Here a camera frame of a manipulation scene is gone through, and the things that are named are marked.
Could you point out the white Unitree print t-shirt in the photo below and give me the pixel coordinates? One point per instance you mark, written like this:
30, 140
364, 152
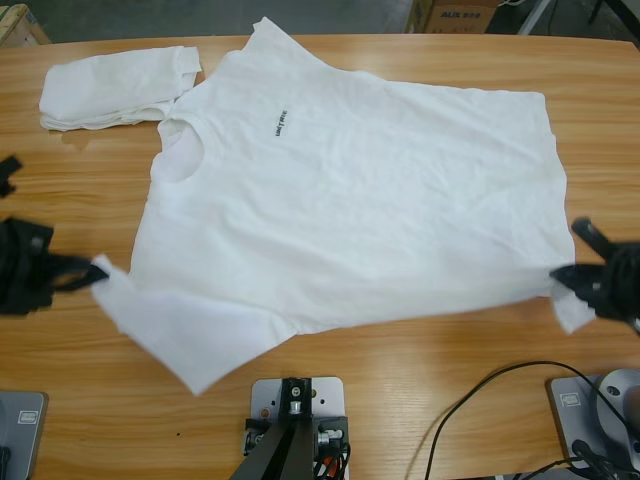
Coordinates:
350, 210

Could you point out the cardboard box with AUX print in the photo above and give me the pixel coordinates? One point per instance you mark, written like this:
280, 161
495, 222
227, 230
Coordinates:
460, 20

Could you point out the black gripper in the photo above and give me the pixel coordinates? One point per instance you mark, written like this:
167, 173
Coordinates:
25, 270
622, 285

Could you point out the dark camera post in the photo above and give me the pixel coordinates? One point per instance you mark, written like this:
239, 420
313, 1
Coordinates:
285, 450

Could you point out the wooden crate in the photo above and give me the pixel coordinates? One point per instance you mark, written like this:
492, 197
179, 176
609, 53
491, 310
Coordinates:
20, 25

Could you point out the black bracket with connectors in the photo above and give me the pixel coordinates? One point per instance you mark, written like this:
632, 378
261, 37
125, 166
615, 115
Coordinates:
330, 427

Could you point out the white mount block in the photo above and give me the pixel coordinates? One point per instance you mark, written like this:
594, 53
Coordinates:
265, 395

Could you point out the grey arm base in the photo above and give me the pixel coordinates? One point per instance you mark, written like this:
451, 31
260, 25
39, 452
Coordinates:
25, 440
565, 422

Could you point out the white metal frame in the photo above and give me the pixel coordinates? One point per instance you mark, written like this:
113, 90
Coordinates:
535, 17

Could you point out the black metal frame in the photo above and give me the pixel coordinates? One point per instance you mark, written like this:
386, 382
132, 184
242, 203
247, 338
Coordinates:
630, 15

